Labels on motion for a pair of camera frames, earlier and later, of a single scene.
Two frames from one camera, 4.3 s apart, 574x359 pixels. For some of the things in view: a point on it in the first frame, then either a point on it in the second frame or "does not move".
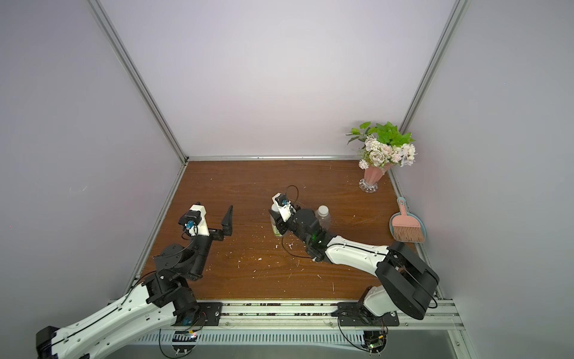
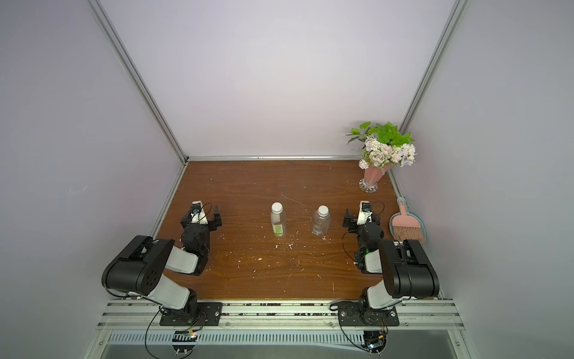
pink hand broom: x=406 y=227 does not move
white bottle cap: x=323 y=210 does not move
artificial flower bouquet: x=383 y=145 does not move
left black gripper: x=218 y=236 -> x=214 y=225
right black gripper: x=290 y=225 -> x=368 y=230
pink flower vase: x=372 y=176 does not move
